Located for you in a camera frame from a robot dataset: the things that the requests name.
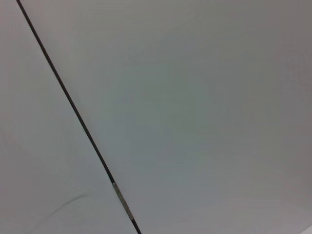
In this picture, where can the grey tape piece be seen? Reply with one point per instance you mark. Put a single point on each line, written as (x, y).
(123, 201)

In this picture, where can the thin black wall strip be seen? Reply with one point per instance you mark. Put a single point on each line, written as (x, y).
(73, 105)

